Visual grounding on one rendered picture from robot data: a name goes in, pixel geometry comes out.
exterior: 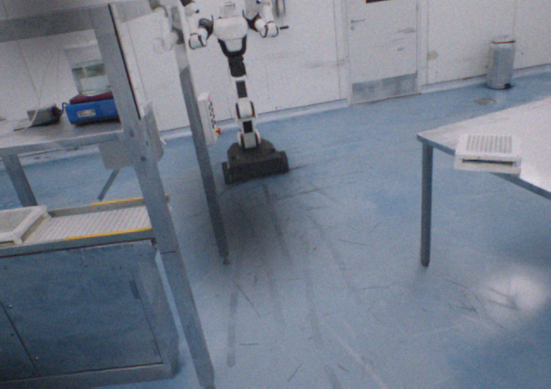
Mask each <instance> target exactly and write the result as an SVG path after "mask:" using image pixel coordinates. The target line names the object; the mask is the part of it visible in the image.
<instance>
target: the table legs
mask: <svg viewBox="0 0 551 389"><path fill-rule="evenodd" d="M433 150H434V147H431V146H429V145H426V144H424V143H422V194H421V253H420V262H421V263H422V266H423V267H428V265H429V263H430V216H431V199H432V183H433Z"/></svg>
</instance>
